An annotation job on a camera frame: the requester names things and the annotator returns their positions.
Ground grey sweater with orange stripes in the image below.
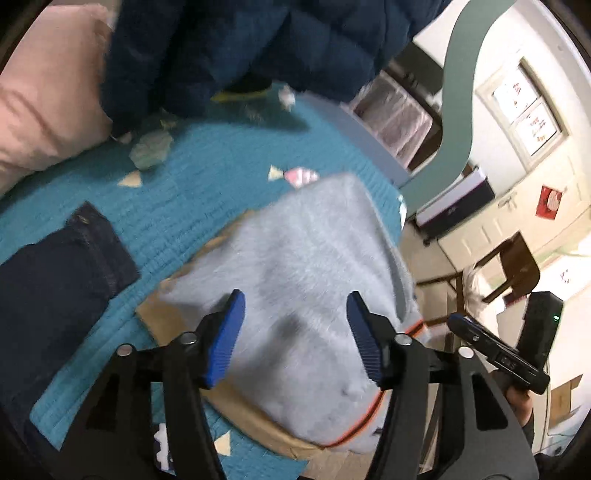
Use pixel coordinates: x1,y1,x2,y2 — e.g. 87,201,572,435
157,173,423,453

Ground right hand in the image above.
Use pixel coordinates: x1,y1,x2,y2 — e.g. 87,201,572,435
505,385,533,427

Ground folded tan trousers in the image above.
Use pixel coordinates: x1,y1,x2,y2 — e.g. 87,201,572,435
136,210,322,460

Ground brown wooden chair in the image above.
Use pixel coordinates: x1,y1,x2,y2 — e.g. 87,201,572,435
417,232,541,323

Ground teal quilted bed mat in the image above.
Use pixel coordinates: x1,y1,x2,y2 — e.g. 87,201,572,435
1,99,405,479

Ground dark denim jacket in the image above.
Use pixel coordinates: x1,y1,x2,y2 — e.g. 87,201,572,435
1,203,139,423

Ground navy and yellow puffer jacket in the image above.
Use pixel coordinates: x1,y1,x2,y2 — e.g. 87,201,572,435
100,0,448,138

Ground pink duvet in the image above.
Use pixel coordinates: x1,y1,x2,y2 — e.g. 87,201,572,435
1,4,113,194

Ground mint green bunk bed frame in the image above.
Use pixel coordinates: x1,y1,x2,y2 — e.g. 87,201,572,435
301,1,515,215

